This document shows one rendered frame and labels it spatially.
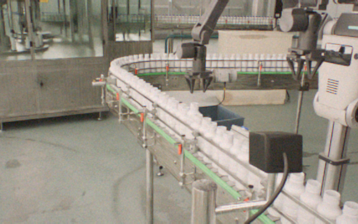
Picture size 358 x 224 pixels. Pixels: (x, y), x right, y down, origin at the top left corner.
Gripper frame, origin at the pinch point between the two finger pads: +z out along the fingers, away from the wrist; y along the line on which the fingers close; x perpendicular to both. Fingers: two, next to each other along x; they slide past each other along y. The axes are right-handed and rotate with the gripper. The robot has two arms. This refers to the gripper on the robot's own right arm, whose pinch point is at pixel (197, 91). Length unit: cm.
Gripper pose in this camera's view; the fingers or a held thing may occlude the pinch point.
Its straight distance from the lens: 153.6
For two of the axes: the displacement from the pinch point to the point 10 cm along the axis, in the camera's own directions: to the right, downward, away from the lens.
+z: -0.3, 9.5, 3.0
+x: 4.3, 2.8, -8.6
